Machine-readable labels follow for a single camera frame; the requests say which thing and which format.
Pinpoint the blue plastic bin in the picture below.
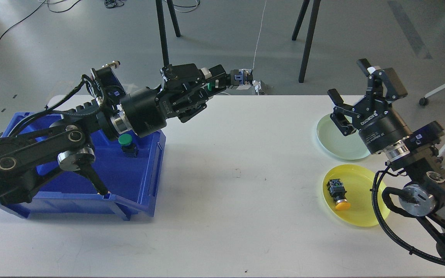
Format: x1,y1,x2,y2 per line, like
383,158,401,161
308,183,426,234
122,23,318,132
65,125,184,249
0,131,166,220

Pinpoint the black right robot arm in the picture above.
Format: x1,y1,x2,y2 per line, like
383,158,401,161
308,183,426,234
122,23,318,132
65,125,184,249
327,58,445,266

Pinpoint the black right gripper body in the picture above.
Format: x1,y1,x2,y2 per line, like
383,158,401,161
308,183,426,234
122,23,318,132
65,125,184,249
352,97,412,154

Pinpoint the black floor cable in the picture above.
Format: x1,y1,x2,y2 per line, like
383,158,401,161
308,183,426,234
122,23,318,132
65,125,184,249
0,0,82,64

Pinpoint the black tripod right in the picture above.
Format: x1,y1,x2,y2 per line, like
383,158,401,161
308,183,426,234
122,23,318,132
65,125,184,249
291,0,321,84

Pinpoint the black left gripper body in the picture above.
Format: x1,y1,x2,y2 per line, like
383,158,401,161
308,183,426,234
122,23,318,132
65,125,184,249
120,86,192,137

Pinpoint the white cable on floor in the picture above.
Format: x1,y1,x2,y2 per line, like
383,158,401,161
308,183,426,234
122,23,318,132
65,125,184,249
206,0,268,95

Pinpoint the white power adapter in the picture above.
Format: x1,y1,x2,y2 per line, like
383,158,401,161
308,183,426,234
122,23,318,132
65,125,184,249
252,80,272,95

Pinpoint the green push button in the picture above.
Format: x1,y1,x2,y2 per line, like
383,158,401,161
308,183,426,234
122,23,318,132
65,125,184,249
118,133,138,157
206,65,254,94

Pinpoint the yellow plate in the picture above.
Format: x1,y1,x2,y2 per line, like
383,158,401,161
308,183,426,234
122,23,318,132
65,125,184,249
322,164,378,227

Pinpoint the light green plate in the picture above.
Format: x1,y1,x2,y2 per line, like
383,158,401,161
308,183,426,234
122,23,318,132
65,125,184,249
316,114,370,161

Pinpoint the black tripod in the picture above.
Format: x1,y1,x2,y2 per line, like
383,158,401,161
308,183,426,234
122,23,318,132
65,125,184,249
291,0,321,84
155,0,181,68

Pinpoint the black tripod left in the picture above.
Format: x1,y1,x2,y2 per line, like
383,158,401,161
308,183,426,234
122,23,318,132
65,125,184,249
155,0,181,68

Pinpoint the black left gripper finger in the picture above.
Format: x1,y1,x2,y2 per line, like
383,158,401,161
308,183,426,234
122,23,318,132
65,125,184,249
160,63,231,101
172,87,217,123

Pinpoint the yellow push button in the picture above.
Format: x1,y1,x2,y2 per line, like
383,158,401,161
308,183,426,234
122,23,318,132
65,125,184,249
326,178,351,211

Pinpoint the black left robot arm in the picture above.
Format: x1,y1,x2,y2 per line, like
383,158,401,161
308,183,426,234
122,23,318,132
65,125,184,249
0,61,235,205

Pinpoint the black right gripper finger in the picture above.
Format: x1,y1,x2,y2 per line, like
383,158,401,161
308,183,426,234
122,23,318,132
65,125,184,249
357,58,408,116
327,88,366,137

